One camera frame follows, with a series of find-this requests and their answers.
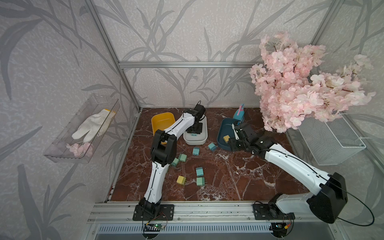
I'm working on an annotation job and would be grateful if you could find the yellow plug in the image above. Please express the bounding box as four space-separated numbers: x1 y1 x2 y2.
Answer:
177 176 187 186
223 135 231 143

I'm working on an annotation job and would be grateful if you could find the green plug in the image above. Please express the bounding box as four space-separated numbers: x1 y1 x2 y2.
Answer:
196 177 206 187
178 154 187 163
171 158 180 167

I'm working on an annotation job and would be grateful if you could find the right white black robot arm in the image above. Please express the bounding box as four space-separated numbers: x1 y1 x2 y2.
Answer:
229 121 348 224

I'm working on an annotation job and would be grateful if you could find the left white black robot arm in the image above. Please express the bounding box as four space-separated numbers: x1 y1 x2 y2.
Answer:
139 102 206 215

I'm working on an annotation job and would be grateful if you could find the dark teal storage box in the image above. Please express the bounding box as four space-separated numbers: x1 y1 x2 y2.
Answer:
217 118 240 152

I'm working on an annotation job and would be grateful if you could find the white plastic storage box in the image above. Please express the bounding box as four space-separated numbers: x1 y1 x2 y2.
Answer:
183 118 208 146

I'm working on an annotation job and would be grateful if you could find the yellow plastic storage box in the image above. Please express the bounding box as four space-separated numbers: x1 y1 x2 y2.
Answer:
151 112 176 134

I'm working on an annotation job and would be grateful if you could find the teal pink spray bottle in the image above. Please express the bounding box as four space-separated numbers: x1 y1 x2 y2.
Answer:
233 104 245 123

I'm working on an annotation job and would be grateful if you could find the pink artificial blossom tree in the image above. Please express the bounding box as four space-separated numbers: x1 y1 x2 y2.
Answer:
250 33 375 133

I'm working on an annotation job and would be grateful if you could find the right circuit board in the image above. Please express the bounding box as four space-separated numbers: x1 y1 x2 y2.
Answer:
269 223 292 234

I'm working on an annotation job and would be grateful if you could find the circuit board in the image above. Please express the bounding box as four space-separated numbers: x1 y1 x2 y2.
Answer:
144 223 167 232
269 223 292 234

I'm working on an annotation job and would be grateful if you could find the white work glove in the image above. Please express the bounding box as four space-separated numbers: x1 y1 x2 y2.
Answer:
72 109 116 143

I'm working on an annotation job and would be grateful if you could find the small pink flower sprig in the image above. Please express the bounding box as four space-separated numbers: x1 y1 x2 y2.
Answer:
66 143 94 158

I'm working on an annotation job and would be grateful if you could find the left circuit board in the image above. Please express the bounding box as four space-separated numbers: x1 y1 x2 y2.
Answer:
144 223 167 232

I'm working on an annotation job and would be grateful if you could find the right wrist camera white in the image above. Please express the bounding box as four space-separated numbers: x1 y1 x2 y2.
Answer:
232 124 239 140

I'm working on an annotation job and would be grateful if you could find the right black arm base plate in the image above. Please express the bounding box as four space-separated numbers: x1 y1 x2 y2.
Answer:
253 201 296 222

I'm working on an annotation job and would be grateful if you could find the white wire mesh basket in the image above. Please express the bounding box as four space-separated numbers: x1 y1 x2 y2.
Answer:
299 117 366 166

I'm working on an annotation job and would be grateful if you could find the aluminium front rail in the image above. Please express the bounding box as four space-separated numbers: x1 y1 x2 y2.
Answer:
86 201 340 225

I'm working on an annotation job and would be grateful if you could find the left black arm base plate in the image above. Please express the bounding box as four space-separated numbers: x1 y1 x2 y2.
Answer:
133 204 175 222

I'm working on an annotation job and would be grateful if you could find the clear acrylic wall shelf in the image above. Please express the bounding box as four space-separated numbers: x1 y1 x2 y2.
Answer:
43 94 121 164

